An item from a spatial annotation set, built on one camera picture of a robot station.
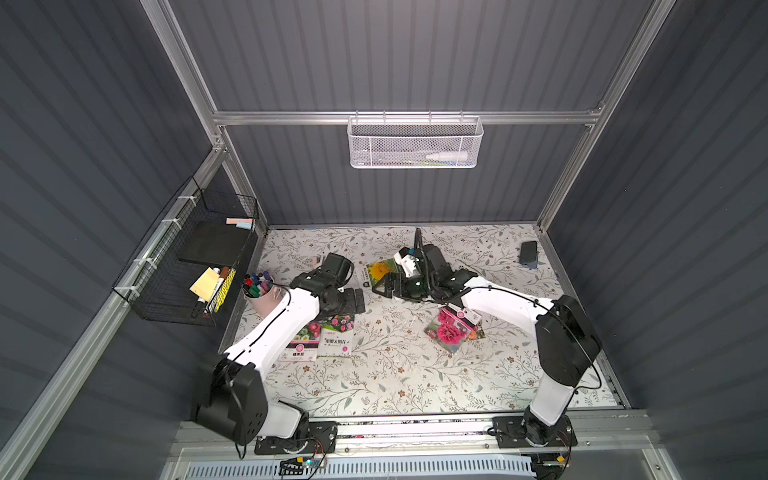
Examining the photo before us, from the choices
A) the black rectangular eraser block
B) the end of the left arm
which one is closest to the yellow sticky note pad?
the end of the left arm

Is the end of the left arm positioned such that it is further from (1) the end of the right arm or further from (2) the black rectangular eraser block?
(2) the black rectangular eraser block

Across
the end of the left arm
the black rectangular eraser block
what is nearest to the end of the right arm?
the end of the left arm
